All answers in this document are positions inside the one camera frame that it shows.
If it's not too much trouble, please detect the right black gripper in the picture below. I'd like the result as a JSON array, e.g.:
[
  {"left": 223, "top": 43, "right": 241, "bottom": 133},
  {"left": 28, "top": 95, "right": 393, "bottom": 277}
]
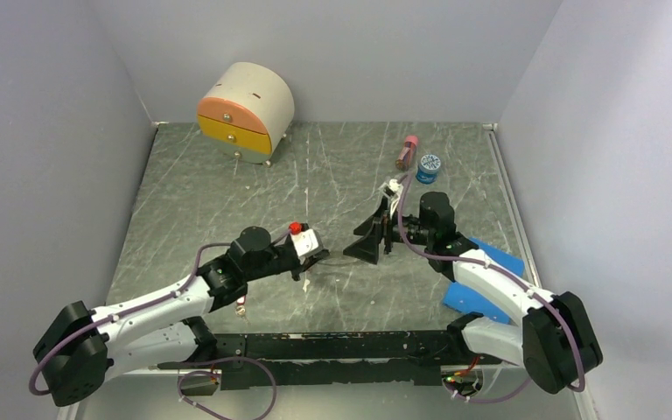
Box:
[{"left": 344, "top": 196, "right": 434, "bottom": 264}]

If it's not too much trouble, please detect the round beige drawer box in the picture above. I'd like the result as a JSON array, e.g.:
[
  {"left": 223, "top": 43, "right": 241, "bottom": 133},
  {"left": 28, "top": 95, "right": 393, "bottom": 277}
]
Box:
[{"left": 196, "top": 62, "right": 295, "bottom": 166}]

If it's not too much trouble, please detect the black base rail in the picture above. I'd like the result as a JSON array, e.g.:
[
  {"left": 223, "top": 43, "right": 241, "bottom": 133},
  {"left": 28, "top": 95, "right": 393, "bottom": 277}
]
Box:
[{"left": 158, "top": 330, "right": 500, "bottom": 390}]

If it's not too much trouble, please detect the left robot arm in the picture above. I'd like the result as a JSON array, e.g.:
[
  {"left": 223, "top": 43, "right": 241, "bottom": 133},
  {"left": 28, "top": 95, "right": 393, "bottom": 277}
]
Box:
[{"left": 28, "top": 223, "right": 330, "bottom": 407}]

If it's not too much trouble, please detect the purple cable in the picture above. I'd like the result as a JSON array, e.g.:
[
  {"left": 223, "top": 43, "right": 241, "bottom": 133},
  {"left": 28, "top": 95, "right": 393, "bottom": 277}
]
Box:
[
  {"left": 28, "top": 228, "right": 279, "bottom": 420},
  {"left": 395, "top": 173, "right": 587, "bottom": 405}
]

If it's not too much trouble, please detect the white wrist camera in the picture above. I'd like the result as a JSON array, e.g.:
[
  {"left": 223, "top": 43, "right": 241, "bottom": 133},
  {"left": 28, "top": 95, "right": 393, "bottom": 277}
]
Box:
[
  {"left": 380, "top": 178, "right": 404, "bottom": 212},
  {"left": 289, "top": 222, "right": 323, "bottom": 259}
]

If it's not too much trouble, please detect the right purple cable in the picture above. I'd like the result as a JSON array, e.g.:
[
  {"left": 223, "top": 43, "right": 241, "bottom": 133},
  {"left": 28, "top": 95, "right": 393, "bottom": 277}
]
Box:
[{"left": 395, "top": 173, "right": 587, "bottom": 405}]

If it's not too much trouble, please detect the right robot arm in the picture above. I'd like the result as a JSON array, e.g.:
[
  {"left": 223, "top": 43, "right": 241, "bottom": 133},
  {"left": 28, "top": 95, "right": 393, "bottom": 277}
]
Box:
[{"left": 343, "top": 192, "right": 604, "bottom": 394}]

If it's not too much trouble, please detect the key with red label fob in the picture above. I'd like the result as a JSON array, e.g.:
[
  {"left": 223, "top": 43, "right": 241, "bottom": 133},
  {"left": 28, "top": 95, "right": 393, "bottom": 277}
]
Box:
[{"left": 234, "top": 296, "right": 247, "bottom": 319}]

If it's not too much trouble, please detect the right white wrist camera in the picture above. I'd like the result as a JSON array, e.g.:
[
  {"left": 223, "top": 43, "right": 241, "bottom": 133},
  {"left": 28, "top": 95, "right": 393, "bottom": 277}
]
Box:
[{"left": 380, "top": 178, "right": 404, "bottom": 212}]

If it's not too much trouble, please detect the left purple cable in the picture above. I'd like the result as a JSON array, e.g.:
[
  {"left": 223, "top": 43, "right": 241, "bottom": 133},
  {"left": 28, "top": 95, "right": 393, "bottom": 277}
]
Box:
[{"left": 28, "top": 228, "right": 279, "bottom": 420}]

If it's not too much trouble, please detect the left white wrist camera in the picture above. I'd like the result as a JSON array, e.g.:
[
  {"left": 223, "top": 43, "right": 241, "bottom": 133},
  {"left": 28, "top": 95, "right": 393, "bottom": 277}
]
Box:
[{"left": 289, "top": 222, "right": 323, "bottom": 259}]

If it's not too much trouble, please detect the blue round tin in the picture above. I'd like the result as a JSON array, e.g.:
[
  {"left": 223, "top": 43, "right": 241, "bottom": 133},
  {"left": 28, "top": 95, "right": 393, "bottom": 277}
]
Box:
[{"left": 416, "top": 154, "right": 441, "bottom": 185}]

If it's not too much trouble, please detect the aluminium frame rail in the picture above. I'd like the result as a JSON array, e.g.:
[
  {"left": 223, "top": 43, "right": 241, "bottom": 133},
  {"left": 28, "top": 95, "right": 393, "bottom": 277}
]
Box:
[{"left": 71, "top": 330, "right": 585, "bottom": 378}]

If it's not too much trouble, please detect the blue foam sheet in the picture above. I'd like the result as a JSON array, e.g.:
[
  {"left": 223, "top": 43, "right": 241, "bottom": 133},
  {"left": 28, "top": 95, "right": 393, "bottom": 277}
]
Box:
[{"left": 443, "top": 238, "right": 525, "bottom": 326}]

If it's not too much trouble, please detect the pink capped brown vial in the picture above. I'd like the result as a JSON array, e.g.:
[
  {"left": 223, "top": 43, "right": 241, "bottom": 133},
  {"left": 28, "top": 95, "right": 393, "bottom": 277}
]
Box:
[{"left": 395, "top": 135, "right": 418, "bottom": 172}]

